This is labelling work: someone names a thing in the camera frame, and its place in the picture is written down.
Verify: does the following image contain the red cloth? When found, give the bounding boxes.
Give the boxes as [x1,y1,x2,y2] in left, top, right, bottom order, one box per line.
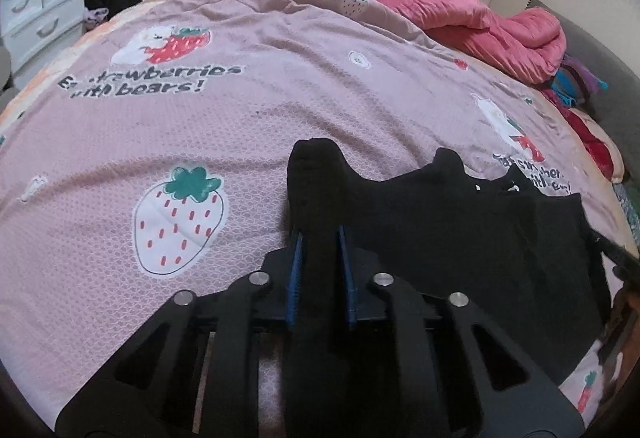
[545,88,623,181]

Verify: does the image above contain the pink quilt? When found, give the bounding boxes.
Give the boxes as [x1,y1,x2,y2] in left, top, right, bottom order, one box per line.
[187,0,568,86]

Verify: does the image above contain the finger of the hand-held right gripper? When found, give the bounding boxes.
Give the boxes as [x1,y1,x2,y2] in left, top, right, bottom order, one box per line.
[587,230,640,270]

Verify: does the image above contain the striped colourful cloth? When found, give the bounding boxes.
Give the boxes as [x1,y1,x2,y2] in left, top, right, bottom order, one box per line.
[542,53,608,109]

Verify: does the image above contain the white drawer cabinet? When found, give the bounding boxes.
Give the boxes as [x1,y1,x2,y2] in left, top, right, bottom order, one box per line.
[0,0,86,74]

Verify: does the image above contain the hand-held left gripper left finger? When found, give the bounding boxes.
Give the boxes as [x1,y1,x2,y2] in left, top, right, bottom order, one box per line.
[55,232,305,438]

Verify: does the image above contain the grey headboard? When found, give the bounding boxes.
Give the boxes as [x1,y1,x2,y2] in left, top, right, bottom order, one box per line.
[522,0,640,179]

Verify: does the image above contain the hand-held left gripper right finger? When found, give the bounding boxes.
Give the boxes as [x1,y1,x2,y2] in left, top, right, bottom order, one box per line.
[338,224,585,438]

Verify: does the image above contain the pink strawberry printed blanket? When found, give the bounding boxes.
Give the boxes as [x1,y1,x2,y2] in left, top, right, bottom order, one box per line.
[0,0,640,434]

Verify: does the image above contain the black garment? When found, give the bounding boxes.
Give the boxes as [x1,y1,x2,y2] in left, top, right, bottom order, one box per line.
[285,138,613,438]

